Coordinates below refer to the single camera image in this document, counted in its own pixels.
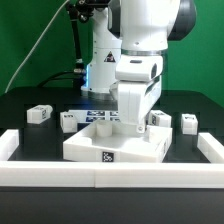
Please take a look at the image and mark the black cable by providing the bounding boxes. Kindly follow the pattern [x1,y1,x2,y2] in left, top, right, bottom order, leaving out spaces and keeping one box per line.
[39,70,84,88]

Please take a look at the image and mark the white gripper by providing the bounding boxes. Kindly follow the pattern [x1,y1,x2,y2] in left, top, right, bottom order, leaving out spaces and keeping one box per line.
[115,55,163,132]

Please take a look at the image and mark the white U-shaped fence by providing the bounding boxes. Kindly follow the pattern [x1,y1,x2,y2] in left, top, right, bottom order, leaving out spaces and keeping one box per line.
[0,129,224,189]

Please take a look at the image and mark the white square tabletop part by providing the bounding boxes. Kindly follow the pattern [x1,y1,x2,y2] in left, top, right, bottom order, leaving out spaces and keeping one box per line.
[63,120,172,163]

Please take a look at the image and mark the grey cable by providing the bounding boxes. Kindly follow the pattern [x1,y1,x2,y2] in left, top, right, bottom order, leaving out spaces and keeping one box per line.
[4,0,72,94]

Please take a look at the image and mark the white sheet with markers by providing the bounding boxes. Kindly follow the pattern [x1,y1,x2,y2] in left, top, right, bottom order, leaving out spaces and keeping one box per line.
[70,110,119,123]

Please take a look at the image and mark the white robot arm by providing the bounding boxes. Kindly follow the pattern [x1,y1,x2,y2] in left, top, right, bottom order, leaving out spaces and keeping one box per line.
[76,0,196,133]

